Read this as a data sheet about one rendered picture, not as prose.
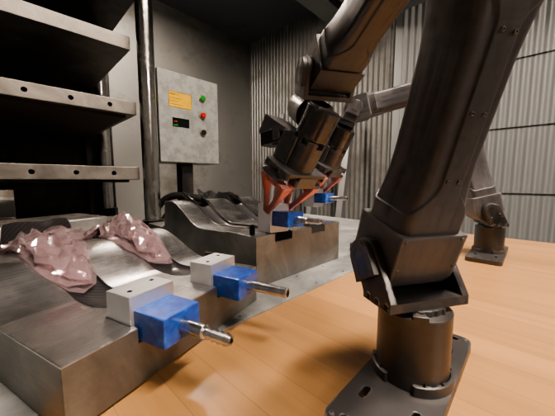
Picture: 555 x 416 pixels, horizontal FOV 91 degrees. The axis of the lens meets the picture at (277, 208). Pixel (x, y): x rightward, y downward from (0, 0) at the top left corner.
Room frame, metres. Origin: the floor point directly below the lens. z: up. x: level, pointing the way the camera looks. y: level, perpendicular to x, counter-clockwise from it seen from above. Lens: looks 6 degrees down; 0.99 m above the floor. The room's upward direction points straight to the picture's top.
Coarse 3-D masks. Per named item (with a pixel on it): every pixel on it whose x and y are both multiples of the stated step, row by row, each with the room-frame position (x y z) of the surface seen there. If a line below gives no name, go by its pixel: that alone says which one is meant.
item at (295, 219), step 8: (280, 208) 0.51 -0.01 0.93; (288, 208) 0.53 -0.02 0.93; (264, 216) 0.51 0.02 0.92; (272, 216) 0.50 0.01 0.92; (280, 216) 0.48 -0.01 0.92; (288, 216) 0.47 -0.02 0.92; (296, 216) 0.48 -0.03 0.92; (264, 224) 0.51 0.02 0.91; (272, 224) 0.50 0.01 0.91; (280, 224) 0.48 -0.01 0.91; (288, 224) 0.47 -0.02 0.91; (296, 224) 0.49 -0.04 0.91; (312, 224) 0.46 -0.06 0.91; (272, 232) 0.50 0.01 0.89
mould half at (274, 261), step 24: (168, 216) 0.70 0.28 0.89; (192, 216) 0.64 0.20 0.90; (240, 216) 0.72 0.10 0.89; (192, 240) 0.61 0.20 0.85; (216, 240) 0.54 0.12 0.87; (240, 240) 0.49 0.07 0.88; (264, 240) 0.47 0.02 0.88; (288, 240) 0.51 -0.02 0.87; (312, 240) 0.57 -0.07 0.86; (336, 240) 0.63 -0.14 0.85; (264, 264) 0.47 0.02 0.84; (288, 264) 0.51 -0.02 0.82; (312, 264) 0.57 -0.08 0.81
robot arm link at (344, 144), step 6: (336, 126) 0.74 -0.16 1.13; (342, 126) 0.74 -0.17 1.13; (348, 126) 0.74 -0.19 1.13; (336, 132) 0.74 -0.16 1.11; (342, 132) 0.73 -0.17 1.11; (348, 132) 0.72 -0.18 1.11; (330, 138) 0.75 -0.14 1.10; (336, 138) 0.74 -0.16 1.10; (342, 138) 0.73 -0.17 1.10; (348, 138) 0.73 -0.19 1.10; (336, 144) 0.74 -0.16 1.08; (342, 144) 0.74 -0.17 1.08; (348, 144) 0.74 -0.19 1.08
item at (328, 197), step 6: (318, 192) 0.81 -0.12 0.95; (312, 198) 0.79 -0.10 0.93; (318, 198) 0.78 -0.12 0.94; (324, 198) 0.77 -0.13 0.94; (330, 198) 0.77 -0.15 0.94; (336, 198) 0.76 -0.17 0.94; (342, 198) 0.74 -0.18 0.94; (306, 204) 0.81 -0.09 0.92; (312, 204) 0.79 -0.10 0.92; (318, 204) 0.81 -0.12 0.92
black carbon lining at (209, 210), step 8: (184, 192) 0.73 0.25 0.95; (200, 192) 0.78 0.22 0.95; (208, 192) 0.80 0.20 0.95; (224, 192) 0.84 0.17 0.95; (232, 192) 0.84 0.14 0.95; (192, 200) 0.71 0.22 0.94; (232, 200) 0.83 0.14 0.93; (240, 200) 0.81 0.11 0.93; (200, 208) 0.69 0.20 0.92; (208, 208) 0.71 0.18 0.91; (240, 208) 0.77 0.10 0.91; (248, 208) 0.78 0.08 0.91; (208, 216) 0.67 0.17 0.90; (216, 216) 0.68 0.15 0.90; (248, 216) 0.72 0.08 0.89; (256, 216) 0.75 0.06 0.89; (216, 224) 0.64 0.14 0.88; (224, 224) 0.66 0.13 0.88; (232, 224) 0.65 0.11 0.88; (240, 224) 0.63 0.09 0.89
